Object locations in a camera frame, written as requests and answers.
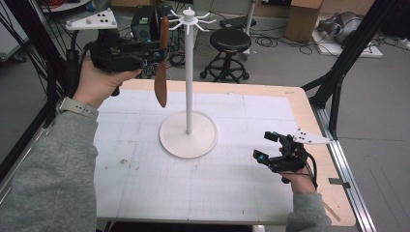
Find thin wooden strip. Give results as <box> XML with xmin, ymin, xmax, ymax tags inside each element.
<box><xmin>320</xmin><ymin>199</ymin><xmax>342</xmax><ymax>223</ymax></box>

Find white floor board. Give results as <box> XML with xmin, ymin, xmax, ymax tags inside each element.
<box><xmin>310</xmin><ymin>30</ymin><xmax>385</xmax><ymax>60</ymax></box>

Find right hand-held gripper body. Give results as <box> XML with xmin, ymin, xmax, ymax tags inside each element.
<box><xmin>268</xmin><ymin>128</ymin><xmax>334</xmax><ymax>175</ymax></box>

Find black computer tower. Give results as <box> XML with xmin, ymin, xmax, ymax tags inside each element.
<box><xmin>130</xmin><ymin>5</ymin><xmax>180</xmax><ymax>54</ymax></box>

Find black round stool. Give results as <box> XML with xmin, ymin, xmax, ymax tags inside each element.
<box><xmin>198</xmin><ymin>27</ymin><xmax>253</xmax><ymax>84</ymax></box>

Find white round table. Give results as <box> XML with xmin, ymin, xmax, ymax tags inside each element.
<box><xmin>39</xmin><ymin>0</ymin><xmax>94</xmax><ymax>15</ymax></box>

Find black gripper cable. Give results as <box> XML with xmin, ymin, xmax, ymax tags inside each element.
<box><xmin>304</xmin><ymin>152</ymin><xmax>319</xmax><ymax>190</ymax></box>

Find white post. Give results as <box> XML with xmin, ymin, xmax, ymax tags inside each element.
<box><xmin>242</xmin><ymin>0</ymin><xmax>258</xmax><ymax>61</ymax></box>

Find black tape piece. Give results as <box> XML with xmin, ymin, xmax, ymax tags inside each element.
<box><xmin>328</xmin><ymin>177</ymin><xmax>352</xmax><ymax>190</ymax></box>

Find aluminium rail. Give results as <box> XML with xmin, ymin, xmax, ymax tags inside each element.
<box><xmin>0</xmin><ymin>126</ymin><xmax>46</xmax><ymax>203</ymax></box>
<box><xmin>310</xmin><ymin>103</ymin><xmax>377</xmax><ymax>232</ymax></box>

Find black cable coil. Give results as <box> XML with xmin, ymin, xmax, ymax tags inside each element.
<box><xmin>168</xmin><ymin>50</ymin><xmax>187</xmax><ymax>69</ymax></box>

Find cardboard box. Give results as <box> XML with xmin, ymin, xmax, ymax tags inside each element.
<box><xmin>284</xmin><ymin>0</ymin><xmax>324</xmax><ymax>44</ymax></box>

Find grey backpack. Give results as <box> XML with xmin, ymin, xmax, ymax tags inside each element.
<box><xmin>316</xmin><ymin>11</ymin><xmax>365</xmax><ymax>45</ymax></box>

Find black metal frame stand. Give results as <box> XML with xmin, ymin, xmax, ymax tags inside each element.
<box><xmin>301</xmin><ymin>0</ymin><xmax>404</xmax><ymax>141</ymax></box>
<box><xmin>0</xmin><ymin>0</ymin><xmax>92</xmax><ymax>130</ymax></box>

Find black floor cables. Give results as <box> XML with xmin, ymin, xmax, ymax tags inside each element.
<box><xmin>250</xmin><ymin>28</ymin><xmax>314</xmax><ymax>56</ymax></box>

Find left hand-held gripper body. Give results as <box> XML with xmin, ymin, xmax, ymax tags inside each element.
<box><xmin>65</xmin><ymin>8</ymin><xmax>153</xmax><ymax>74</ymax></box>

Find beige wrist watch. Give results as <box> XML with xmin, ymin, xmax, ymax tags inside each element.
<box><xmin>58</xmin><ymin>96</ymin><xmax>100</xmax><ymax>119</ymax></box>

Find white hook rack stand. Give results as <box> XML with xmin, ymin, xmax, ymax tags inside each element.
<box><xmin>159</xmin><ymin>7</ymin><xmax>220</xmax><ymax>160</ymax></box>

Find white grid mat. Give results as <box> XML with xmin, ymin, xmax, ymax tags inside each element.
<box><xmin>92</xmin><ymin>88</ymin><xmax>302</xmax><ymax>224</ymax></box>

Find wooden rice spatula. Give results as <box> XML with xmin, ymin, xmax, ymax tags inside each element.
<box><xmin>153</xmin><ymin>15</ymin><xmax>170</xmax><ymax>109</ymax></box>

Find flat black device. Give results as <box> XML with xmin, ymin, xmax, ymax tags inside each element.
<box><xmin>219</xmin><ymin>14</ymin><xmax>257</xmax><ymax>30</ymax></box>

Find person's left hand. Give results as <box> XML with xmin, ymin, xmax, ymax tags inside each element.
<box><xmin>72</xmin><ymin>57</ymin><xmax>143</xmax><ymax>110</ymax></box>

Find person's right hand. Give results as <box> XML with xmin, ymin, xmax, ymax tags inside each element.
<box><xmin>278</xmin><ymin>146</ymin><xmax>317</xmax><ymax>195</ymax></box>

